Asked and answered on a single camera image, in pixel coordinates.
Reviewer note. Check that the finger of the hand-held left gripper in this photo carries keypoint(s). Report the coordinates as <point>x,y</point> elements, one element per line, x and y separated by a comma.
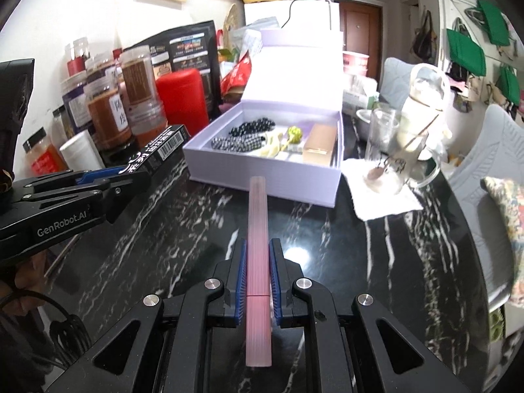
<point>98,176</point>
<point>123,194</point>

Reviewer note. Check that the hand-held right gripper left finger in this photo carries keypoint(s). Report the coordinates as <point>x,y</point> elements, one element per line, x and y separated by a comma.
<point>241,282</point>

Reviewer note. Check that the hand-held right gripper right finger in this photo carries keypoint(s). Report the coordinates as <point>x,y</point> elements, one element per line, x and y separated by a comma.
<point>275,282</point>

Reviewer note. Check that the long black carton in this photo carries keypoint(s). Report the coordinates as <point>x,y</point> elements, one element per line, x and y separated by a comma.
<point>159,151</point>

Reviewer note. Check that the gingham scrunchie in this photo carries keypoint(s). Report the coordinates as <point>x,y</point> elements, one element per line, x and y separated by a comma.
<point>237,143</point>

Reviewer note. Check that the cream hair clip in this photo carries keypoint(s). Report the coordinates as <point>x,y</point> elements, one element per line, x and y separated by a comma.
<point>270,147</point>

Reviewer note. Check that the polka dot scrunchie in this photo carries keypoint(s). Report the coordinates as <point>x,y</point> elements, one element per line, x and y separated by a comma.
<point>247,127</point>

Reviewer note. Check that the gold box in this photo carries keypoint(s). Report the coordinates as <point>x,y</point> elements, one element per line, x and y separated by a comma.
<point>321,147</point>

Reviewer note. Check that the green bead hair ornament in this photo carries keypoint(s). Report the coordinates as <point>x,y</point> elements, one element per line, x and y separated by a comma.
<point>294,134</point>

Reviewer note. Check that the lavender gift box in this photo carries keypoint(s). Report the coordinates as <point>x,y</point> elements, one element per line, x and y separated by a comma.
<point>294,73</point>

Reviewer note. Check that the person's left hand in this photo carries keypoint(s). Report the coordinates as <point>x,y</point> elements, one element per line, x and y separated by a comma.
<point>35,278</point>

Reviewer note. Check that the rubber-banded jar brown powder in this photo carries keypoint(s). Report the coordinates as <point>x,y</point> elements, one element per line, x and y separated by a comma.
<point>108,123</point>

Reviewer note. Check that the red label spice bottle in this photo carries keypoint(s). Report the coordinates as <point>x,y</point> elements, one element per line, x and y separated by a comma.
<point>45,157</point>

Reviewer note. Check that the black lid seed jar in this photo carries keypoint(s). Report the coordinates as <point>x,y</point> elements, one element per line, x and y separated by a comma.
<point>60,127</point>

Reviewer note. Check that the short jar orange powder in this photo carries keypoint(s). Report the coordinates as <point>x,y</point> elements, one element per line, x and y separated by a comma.
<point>149,127</point>

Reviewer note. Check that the purple label jar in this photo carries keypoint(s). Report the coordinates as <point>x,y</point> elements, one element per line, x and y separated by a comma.
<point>75,106</point>

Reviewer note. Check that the dark tea jar white label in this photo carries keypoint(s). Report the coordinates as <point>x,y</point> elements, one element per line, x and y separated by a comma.
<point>102,75</point>

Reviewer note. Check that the tall jar brown powder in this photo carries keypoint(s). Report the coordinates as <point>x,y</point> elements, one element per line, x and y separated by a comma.
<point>139,77</point>

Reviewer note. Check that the red canister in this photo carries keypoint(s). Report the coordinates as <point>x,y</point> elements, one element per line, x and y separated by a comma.
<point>182,102</point>

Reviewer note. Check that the red label clear jar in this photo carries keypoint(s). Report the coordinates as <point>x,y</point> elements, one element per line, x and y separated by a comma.
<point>77,59</point>

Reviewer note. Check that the white napkin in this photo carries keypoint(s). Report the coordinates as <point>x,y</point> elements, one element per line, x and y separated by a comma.
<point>380,204</point>

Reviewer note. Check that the metal spoon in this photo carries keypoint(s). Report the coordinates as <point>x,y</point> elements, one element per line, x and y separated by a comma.
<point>376,174</point>

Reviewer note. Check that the glass mug cartoon print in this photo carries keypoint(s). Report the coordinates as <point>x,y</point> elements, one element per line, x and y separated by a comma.
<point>389,172</point>

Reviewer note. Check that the black coffee bag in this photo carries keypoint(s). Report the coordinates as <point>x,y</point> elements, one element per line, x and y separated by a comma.
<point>188,45</point>

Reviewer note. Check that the red snack bag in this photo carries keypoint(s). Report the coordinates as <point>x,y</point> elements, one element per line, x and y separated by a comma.
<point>236,75</point>

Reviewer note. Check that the metal bowl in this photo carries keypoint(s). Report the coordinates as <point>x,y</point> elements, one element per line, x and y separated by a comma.
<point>364,125</point>

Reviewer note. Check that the woven straw fan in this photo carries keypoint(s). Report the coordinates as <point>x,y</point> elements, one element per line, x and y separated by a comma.
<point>234,24</point>

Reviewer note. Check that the crumpled clear plastic bags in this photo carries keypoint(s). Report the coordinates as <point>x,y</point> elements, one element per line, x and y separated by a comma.
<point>254,35</point>

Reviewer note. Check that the red paper cup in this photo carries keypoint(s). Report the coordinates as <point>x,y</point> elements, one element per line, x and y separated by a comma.
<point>355,63</point>

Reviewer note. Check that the grey quilted chair back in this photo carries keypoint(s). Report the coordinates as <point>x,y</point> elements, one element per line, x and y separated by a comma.
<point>397,77</point>
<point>483,143</point>

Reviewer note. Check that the white fridge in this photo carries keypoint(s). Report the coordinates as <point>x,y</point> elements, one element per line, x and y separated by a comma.
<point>315,16</point>

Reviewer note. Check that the brown door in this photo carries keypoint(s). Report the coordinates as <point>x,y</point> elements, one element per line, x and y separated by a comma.
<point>360,24</point>

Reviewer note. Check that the brown handbag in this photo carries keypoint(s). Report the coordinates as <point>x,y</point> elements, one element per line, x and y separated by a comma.
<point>422,37</point>

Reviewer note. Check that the green tote bag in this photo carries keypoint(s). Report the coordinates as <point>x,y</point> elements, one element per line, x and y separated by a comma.
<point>466,53</point>
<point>509,84</point>
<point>493,22</point>

